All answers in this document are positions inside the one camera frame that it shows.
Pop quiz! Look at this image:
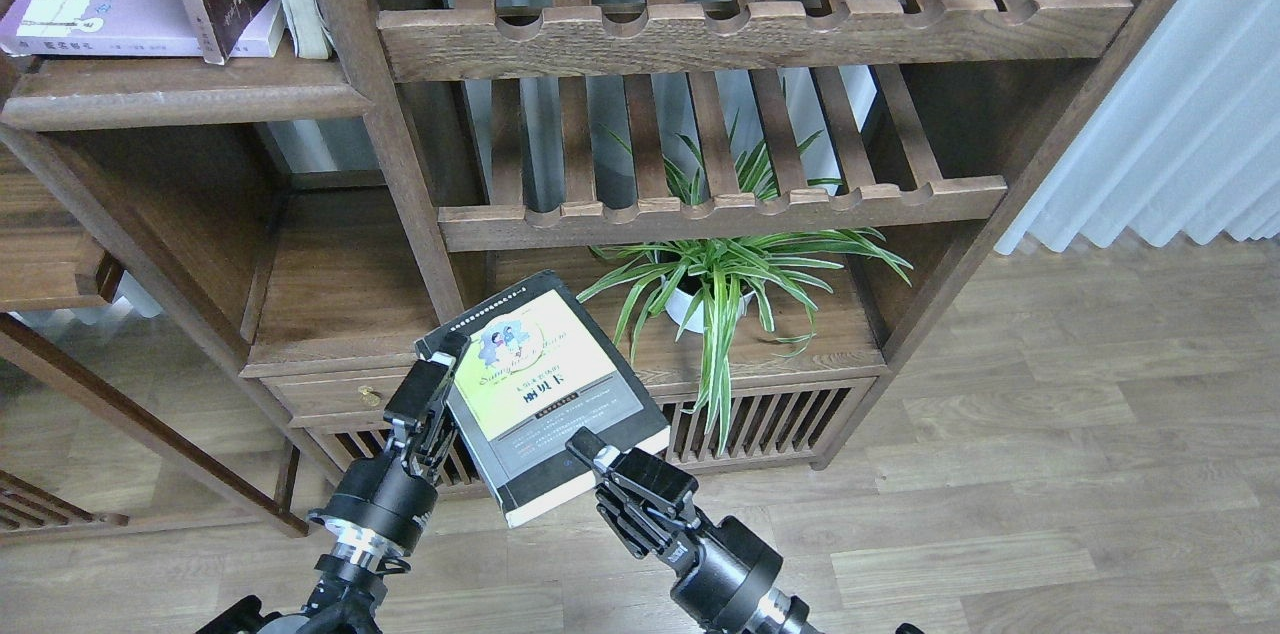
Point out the pale lavender book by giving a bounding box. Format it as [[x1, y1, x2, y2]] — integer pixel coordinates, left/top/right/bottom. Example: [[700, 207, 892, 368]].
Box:
[[1, 0, 202, 58]]

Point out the white curtain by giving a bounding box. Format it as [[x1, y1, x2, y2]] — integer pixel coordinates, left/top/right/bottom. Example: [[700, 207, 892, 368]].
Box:
[[995, 0, 1279, 255]]

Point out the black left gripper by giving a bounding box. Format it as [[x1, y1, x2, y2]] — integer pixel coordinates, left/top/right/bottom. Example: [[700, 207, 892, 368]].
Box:
[[308, 329, 470, 557]]

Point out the green spider plant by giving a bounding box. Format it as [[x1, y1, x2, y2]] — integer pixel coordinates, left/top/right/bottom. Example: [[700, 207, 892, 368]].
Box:
[[575, 79, 913, 455]]

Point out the white plant pot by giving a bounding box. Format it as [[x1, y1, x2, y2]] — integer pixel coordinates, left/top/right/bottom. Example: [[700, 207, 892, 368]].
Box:
[[666, 277, 705, 336]]

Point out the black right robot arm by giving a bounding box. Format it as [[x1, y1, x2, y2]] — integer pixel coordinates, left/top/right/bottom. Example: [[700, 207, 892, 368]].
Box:
[[566, 427, 815, 633]]

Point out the brass drawer knob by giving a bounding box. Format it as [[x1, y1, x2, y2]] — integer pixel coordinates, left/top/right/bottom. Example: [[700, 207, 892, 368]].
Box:
[[358, 386, 383, 409]]

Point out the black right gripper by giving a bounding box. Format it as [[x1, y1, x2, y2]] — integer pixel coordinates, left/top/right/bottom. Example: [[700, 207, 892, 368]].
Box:
[[564, 427, 786, 633]]

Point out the yellow and black book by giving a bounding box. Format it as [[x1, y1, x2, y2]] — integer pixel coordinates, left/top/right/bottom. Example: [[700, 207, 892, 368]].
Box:
[[415, 270, 669, 528]]

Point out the dark wooden bookshelf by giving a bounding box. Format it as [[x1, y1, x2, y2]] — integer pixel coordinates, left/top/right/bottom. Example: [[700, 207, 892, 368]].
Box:
[[3, 0, 1176, 478]]

